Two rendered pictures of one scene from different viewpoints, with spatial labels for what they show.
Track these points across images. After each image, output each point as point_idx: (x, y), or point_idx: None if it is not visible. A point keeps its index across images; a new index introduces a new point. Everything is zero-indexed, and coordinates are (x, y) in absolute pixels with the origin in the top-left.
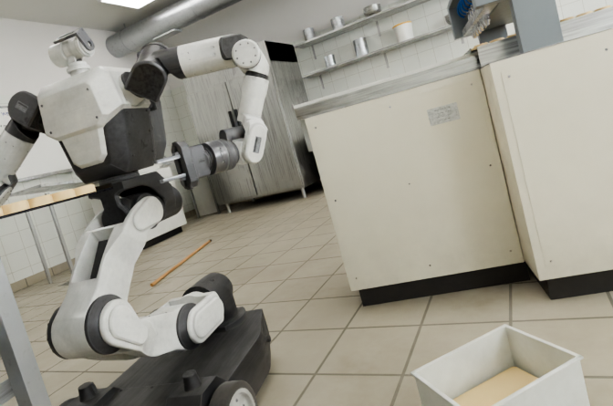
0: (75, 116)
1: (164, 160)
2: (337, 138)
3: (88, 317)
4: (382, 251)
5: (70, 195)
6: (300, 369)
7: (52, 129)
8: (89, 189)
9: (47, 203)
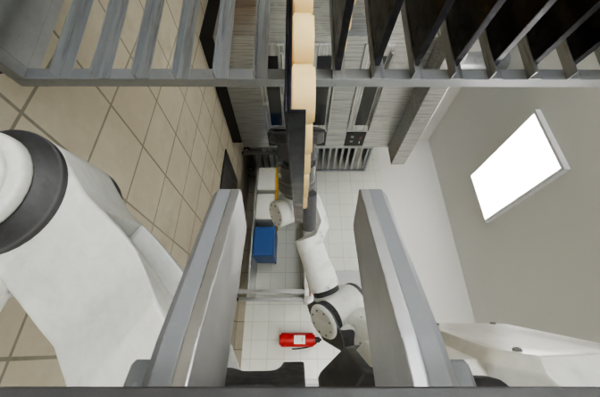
0: (495, 336)
1: (384, 224)
2: None
3: (46, 141)
4: None
5: (298, 19)
6: None
7: (445, 326)
8: (302, 70)
9: None
